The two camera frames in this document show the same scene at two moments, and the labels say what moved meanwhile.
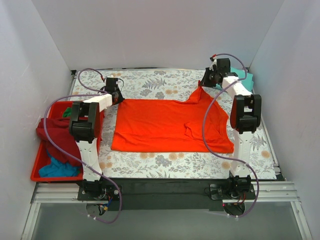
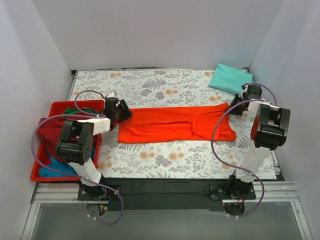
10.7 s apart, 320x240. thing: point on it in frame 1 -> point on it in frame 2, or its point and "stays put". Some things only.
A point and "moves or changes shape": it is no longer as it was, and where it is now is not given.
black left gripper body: (118, 97) -> (120, 111)
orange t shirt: (198, 125) moves or changes shape
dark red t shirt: (58, 129) stays put
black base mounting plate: (162, 194) stays put
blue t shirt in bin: (56, 168) stays put
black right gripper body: (206, 79) -> (238, 106)
